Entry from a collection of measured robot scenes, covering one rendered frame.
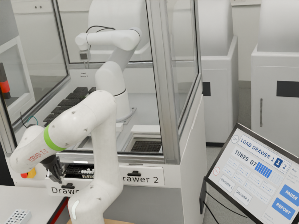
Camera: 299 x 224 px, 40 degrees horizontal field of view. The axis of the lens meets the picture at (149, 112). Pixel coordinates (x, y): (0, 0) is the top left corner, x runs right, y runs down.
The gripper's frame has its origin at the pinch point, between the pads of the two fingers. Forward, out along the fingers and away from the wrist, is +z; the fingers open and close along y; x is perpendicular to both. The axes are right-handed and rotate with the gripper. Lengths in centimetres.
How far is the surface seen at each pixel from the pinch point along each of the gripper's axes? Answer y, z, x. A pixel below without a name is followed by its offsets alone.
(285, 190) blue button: 12, -21, 107
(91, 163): -16.6, 6.8, 9.6
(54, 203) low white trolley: 2.9, 17.9, -9.8
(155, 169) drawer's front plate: -14.6, 7.0, 45.8
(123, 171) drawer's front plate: -13.8, 9.3, 27.7
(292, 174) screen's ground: 7, -25, 110
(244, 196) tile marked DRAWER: 9, -11, 92
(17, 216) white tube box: 16.6, 9.8, -22.8
